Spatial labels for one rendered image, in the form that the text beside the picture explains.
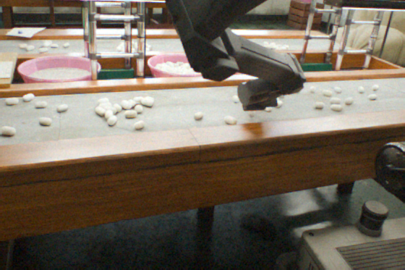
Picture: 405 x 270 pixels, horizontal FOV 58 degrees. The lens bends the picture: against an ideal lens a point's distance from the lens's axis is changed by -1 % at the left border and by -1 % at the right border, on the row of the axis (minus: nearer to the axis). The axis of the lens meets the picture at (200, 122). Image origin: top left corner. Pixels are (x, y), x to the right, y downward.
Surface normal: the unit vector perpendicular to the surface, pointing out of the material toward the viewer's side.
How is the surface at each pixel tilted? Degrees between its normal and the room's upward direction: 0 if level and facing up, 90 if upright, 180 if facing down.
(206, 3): 66
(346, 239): 0
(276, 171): 90
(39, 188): 90
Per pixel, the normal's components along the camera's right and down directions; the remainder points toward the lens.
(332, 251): 0.07, -0.90
